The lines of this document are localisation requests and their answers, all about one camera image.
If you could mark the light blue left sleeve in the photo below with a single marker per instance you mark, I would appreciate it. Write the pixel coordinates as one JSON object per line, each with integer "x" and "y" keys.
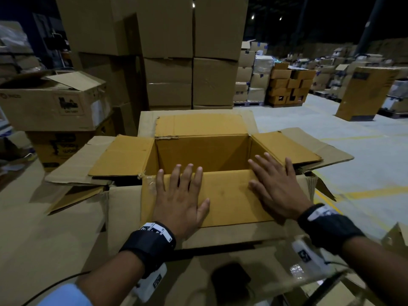
{"x": 67, "y": 297}

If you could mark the pale cardboard box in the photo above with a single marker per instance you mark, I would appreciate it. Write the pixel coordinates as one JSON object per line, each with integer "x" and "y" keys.
{"x": 146, "y": 121}

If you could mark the stack of orange-brown boxes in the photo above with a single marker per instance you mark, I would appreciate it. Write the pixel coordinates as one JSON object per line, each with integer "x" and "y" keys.
{"x": 287, "y": 86}

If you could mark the yellowish brown cardboard carton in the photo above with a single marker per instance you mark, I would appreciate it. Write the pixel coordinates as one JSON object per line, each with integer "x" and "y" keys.
{"x": 232, "y": 200}

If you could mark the blue pallet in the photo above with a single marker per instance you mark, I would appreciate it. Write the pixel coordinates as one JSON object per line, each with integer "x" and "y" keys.
{"x": 248, "y": 104}

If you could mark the large cardboard box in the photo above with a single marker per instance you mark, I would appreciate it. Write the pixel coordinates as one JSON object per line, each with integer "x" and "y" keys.
{"x": 124, "y": 213}

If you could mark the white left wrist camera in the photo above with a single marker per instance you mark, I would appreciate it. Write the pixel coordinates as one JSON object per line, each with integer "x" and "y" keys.
{"x": 149, "y": 283}

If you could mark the person's left forearm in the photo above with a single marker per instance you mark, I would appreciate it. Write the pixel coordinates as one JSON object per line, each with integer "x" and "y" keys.
{"x": 111, "y": 283}

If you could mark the person's right hand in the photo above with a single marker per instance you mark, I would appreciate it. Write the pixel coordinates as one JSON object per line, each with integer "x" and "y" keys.
{"x": 280, "y": 191}

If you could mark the dark steel column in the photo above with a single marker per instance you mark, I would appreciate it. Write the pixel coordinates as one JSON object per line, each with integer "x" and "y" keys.
{"x": 369, "y": 25}

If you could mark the person's left hand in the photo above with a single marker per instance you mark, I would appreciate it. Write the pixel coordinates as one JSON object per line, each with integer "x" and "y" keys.
{"x": 178, "y": 213}

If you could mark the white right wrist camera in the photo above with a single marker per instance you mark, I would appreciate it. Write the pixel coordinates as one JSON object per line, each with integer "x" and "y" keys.
{"x": 309, "y": 256}

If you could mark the stack of pale taped boxes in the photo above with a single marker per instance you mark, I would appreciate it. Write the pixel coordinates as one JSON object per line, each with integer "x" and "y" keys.
{"x": 251, "y": 79}

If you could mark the pile of assorted warehouse boxes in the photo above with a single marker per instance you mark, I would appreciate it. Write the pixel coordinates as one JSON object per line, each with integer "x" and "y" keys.
{"x": 331, "y": 76}

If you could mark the dark brown cardboard carton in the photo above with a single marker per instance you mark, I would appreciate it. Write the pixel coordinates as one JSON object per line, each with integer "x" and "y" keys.
{"x": 63, "y": 146}

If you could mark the pile of wrapped shelf cartons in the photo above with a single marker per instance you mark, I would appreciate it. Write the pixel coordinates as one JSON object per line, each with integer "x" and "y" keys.
{"x": 16, "y": 50}

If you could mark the person's right forearm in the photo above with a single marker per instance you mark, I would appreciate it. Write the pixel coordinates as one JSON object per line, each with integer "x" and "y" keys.
{"x": 376, "y": 270}

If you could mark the tilted tan carton dark label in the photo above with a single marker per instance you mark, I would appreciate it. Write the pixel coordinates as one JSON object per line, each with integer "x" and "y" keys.
{"x": 363, "y": 95}

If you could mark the carton with orange label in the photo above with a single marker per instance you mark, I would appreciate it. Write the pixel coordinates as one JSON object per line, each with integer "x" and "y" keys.
{"x": 38, "y": 111}

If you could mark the stack of tall brown cartons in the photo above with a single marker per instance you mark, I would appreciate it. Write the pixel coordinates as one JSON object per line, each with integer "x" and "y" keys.
{"x": 165, "y": 28}

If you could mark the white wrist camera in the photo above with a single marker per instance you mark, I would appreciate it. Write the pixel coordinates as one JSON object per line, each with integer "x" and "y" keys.
{"x": 149, "y": 283}
{"x": 309, "y": 256}

